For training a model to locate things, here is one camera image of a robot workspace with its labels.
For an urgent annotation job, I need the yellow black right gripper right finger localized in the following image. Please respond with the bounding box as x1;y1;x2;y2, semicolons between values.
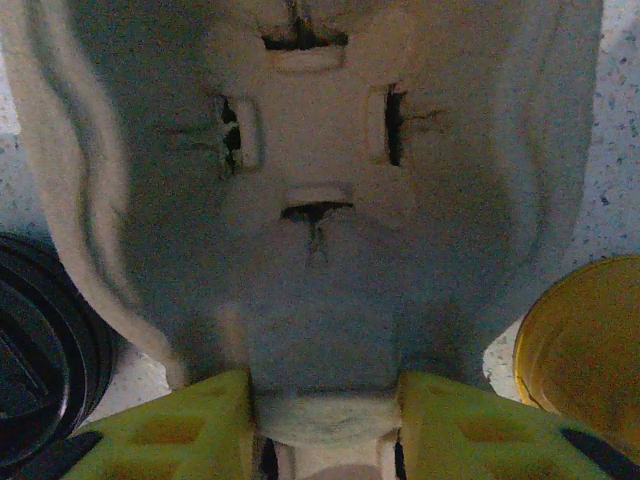
397;372;632;480

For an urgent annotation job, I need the black cup lid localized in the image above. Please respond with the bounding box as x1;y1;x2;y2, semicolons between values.
0;232;117;469

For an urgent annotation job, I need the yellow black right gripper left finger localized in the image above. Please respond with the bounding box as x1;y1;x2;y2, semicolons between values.
58;367;257;480

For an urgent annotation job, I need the moulded pulp cup carrier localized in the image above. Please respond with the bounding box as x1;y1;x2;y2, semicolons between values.
0;0;606;480

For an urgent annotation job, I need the yellow straw holder cup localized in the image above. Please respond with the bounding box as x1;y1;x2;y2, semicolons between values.
513;254;640;444

